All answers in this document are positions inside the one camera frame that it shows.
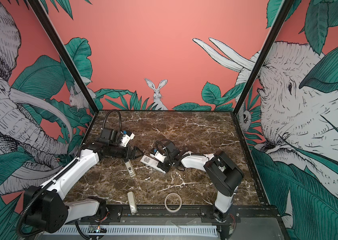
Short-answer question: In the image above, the white remote battery cover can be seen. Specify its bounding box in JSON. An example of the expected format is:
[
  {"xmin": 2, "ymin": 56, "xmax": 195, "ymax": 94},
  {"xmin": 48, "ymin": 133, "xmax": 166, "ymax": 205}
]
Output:
[{"xmin": 127, "ymin": 191, "xmax": 138, "ymax": 215}]

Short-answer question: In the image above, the black front mounting rail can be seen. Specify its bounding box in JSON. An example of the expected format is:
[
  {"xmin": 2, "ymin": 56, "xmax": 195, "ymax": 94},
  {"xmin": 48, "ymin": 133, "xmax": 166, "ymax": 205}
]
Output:
[{"xmin": 75, "ymin": 204, "xmax": 280, "ymax": 224}]

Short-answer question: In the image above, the white ventilation grille strip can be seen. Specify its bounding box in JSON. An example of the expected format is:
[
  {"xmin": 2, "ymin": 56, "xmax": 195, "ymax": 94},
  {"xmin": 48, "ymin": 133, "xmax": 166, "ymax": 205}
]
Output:
[{"xmin": 51, "ymin": 224, "xmax": 218, "ymax": 237}]

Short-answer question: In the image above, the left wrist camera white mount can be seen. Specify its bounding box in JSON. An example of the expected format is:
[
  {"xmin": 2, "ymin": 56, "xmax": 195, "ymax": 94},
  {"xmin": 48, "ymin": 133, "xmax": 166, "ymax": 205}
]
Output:
[{"xmin": 119, "ymin": 131, "xmax": 135, "ymax": 148}]

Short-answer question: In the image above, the black frame post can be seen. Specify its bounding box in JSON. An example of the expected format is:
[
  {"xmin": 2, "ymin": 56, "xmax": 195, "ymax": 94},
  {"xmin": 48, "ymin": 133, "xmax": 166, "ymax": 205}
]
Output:
[
  {"xmin": 233, "ymin": 0, "xmax": 294, "ymax": 116},
  {"xmin": 27, "ymin": 0, "xmax": 99, "ymax": 115}
]

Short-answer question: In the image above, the tape roll ring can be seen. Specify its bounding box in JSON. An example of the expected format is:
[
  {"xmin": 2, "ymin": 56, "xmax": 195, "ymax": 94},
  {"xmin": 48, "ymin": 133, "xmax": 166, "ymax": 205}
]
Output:
[{"xmin": 164, "ymin": 192, "xmax": 183, "ymax": 213}]

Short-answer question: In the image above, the black corrugated cable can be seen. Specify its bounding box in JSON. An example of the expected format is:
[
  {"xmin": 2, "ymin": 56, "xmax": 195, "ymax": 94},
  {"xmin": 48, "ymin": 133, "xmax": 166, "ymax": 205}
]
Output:
[{"xmin": 102, "ymin": 109, "xmax": 123, "ymax": 133}]

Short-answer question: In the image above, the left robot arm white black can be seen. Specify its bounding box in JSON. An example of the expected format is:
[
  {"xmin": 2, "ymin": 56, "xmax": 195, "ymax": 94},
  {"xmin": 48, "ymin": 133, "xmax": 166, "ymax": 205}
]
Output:
[{"xmin": 16, "ymin": 128, "xmax": 137, "ymax": 238}]

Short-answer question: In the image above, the right black frame post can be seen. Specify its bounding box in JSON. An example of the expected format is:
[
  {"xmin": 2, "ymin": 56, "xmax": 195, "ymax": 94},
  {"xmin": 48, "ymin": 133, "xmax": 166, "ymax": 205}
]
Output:
[{"xmin": 233, "ymin": 0, "xmax": 294, "ymax": 116}]

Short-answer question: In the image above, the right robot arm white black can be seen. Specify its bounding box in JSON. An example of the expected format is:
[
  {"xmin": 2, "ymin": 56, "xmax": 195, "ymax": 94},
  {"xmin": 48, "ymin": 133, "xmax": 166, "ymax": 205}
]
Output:
[{"xmin": 151, "ymin": 147, "xmax": 244, "ymax": 222}]

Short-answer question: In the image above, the small circuit board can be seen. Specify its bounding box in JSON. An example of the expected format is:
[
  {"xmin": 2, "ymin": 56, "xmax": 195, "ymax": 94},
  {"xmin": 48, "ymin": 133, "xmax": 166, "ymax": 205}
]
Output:
[{"xmin": 88, "ymin": 226, "xmax": 108, "ymax": 234}]

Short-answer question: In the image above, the black white marker pen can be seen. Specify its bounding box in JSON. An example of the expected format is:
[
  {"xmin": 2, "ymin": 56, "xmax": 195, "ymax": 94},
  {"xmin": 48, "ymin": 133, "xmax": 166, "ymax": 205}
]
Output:
[{"xmin": 124, "ymin": 159, "xmax": 136, "ymax": 178}]

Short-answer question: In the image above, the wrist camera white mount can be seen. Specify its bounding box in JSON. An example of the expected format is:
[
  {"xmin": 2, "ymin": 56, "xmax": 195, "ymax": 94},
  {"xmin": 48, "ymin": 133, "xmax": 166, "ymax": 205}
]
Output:
[
  {"xmin": 119, "ymin": 131, "xmax": 135, "ymax": 148},
  {"xmin": 150, "ymin": 148, "xmax": 166, "ymax": 163}
]

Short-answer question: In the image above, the left black frame post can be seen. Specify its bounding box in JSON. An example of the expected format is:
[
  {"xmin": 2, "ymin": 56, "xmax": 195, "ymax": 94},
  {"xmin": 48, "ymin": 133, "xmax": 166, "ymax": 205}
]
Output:
[{"xmin": 27, "ymin": 0, "xmax": 99, "ymax": 115}]

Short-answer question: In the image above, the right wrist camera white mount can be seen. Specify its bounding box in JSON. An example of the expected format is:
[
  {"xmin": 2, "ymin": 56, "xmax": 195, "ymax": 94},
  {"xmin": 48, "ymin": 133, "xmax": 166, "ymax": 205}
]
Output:
[{"xmin": 150, "ymin": 148, "xmax": 166, "ymax": 163}]

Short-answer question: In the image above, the white remote control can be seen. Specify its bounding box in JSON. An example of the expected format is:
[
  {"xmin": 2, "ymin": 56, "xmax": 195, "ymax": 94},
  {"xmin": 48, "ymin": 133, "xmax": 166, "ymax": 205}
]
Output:
[{"xmin": 140, "ymin": 155, "xmax": 166, "ymax": 174}]

